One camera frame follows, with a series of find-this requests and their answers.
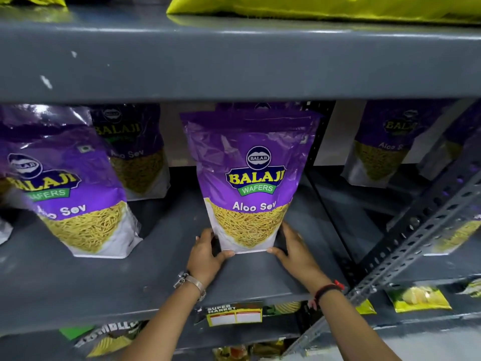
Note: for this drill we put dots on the green snack packet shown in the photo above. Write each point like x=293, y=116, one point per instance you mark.
x=75, y=331

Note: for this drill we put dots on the yellow shelf price label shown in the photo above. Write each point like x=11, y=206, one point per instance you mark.
x=235, y=315

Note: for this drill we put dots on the person's right thumb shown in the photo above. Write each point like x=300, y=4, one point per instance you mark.
x=276, y=252

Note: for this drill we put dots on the person's right hand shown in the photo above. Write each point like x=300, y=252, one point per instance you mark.
x=298, y=259

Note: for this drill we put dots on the black slotted upright post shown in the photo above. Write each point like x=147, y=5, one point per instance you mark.
x=321, y=127

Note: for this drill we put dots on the person's left thumb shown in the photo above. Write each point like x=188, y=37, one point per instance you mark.
x=225, y=256

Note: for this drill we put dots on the person's left hand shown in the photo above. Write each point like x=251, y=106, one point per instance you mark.
x=203, y=261

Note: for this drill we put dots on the purple snack pouch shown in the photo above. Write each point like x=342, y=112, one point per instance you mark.
x=250, y=176

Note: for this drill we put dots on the grey slotted angle strut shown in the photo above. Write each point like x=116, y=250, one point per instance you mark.
x=413, y=236

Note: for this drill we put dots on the yellow and red snack packet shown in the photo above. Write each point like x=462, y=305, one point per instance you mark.
x=248, y=351

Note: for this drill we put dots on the person's left forearm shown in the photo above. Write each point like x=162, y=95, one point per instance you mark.
x=165, y=327

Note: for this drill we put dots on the silver wristwatch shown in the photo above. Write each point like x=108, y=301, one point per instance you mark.
x=193, y=283

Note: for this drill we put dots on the black and yellow chips packet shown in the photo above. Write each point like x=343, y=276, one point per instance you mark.
x=109, y=340

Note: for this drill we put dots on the person's right forearm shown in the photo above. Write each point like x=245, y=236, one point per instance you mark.
x=357, y=327

